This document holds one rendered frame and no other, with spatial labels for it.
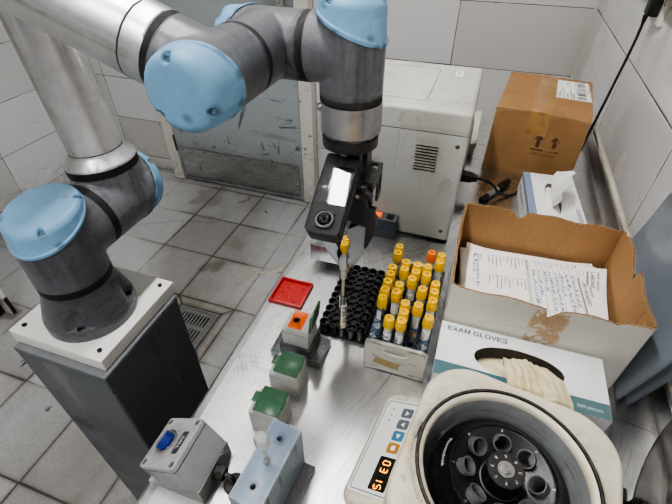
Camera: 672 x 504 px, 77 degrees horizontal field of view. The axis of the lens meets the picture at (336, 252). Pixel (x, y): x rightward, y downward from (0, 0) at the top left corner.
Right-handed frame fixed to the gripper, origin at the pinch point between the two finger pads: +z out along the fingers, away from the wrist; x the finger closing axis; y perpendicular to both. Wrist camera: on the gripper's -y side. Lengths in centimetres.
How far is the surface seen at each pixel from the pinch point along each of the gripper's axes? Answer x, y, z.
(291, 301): 11.7, 4.4, 17.3
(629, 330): -41.4, 2.7, 3.9
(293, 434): -1.1, -24.2, 7.5
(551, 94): -34, 83, -1
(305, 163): 71, 159, 78
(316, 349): 2.9, -5.6, 16.1
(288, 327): 6.9, -7.3, 9.8
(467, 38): -7, 164, 6
